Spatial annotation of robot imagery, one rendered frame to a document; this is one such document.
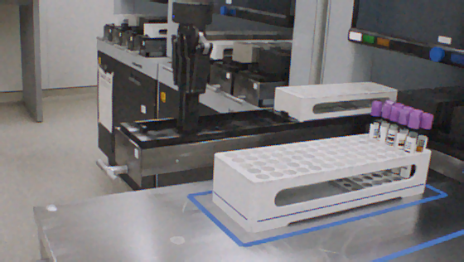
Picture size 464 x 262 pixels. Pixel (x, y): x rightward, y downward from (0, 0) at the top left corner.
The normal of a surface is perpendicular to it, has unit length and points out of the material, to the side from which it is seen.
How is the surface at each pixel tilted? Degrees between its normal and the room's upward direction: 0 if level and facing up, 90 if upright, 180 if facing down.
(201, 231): 0
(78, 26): 90
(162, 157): 90
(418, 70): 90
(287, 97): 90
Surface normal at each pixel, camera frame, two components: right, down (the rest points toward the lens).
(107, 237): 0.07, -0.95
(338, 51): -0.83, 0.11
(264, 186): 0.52, 0.29
